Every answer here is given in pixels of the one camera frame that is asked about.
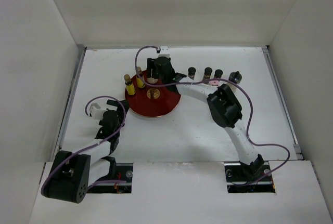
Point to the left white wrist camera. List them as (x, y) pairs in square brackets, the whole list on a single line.
[(95, 111)]

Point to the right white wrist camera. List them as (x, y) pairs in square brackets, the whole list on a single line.
[(164, 52)]

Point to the pink lid spice jar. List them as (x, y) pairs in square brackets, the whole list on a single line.
[(214, 83)]

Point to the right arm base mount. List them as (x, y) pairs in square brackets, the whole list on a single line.
[(238, 182)]

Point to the black cap spice jar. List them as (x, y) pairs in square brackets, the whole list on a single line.
[(191, 73), (218, 74), (207, 73)]

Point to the black cap spice jar right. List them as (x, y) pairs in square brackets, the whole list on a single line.
[(218, 74)]

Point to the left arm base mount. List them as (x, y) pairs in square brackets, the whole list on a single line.
[(108, 176)]

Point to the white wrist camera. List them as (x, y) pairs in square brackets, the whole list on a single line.
[(95, 111), (164, 52)]

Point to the black grinder top jar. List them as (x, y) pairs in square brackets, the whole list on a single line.
[(235, 79)]

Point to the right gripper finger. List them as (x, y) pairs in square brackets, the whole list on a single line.
[(150, 68), (156, 72)]

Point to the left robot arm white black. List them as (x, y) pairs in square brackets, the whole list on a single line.
[(74, 174)]

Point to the yellow label bottle front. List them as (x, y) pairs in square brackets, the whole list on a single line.
[(129, 85)]

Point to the black cap spice jar left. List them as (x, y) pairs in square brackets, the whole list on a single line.
[(191, 73)]

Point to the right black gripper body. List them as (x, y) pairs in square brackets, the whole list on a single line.
[(164, 80)]

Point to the red round tray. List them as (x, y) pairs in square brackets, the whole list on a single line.
[(151, 101)]

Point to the black cap spice jar middle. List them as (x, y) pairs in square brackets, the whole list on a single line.
[(207, 73)]

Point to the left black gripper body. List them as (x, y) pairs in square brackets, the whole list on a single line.
[(119, 112)]

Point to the cream squeeze bottle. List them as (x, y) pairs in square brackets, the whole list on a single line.
[(152, 80)]

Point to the yellow label bottle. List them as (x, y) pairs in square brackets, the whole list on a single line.
[(140, 79), (129, 85)]

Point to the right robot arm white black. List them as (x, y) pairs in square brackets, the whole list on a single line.
[(224, 107)]

